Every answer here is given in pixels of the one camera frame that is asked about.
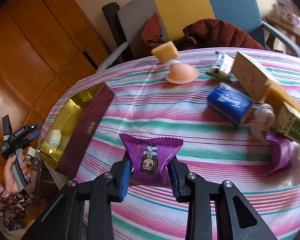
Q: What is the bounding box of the person left hand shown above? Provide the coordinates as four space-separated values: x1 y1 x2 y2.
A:
4 155 29 194

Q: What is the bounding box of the white box on shelf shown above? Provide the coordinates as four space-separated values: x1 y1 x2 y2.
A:
276 0 294 25

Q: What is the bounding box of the gold tin box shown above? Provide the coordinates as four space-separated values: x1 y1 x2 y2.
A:
40 83 115 179

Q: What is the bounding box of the large yellow sponge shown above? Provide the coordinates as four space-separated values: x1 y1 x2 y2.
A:
264 83 300 115

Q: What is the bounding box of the purple snack packet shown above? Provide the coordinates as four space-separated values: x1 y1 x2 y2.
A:
120 134 183 188

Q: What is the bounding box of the tan cardboard box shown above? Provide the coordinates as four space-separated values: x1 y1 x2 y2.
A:
231 51 278 103

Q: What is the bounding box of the white knotted cloth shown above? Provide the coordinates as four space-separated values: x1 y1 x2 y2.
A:
250 103 276 142

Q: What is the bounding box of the grey yellow blue armchair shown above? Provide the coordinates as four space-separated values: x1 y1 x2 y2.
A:
111 0 300 59

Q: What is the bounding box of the blue Tempo tissue pack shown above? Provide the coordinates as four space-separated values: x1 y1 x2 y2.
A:
207 82 254 127

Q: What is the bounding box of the green edged snack packet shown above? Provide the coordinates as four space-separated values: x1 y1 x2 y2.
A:
205 51 235 84

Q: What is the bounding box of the striped tablecloth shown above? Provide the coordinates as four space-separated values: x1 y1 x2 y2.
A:
38 47 300 240

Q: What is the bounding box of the black rolled mat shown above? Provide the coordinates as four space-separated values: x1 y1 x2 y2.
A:
102 2 135 62

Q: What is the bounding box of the peach silicone cup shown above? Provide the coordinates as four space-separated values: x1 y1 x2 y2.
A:
165 60 199 85

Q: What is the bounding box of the green white oil box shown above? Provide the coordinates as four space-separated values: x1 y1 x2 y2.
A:
275 102 300 145

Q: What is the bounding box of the small yellow sponge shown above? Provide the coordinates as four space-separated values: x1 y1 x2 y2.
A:
151 41 179 64

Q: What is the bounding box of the wooden wardrobe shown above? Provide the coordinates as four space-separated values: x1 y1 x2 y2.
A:
0 0 111 205

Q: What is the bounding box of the maroon puffer jacket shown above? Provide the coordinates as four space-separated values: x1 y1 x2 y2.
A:
135 13 264 58

